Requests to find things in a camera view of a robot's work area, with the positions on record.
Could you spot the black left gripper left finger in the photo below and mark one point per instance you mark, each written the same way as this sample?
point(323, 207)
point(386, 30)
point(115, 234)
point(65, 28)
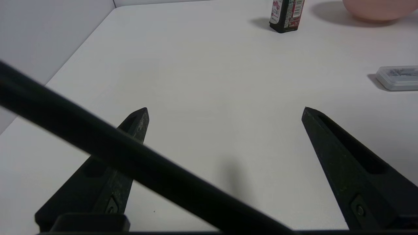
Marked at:
point(104, 182)

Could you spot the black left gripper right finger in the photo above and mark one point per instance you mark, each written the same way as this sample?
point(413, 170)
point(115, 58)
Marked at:
point(356, 169)

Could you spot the dark bottle with pink label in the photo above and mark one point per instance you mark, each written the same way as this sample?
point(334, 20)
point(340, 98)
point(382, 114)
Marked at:
point(286, 15)

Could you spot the clear plastic screw box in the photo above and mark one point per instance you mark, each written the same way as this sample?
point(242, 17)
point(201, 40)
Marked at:
point(397, 77)

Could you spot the pink bowl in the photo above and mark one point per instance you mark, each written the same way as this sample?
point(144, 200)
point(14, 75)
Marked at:
point(380, 9)

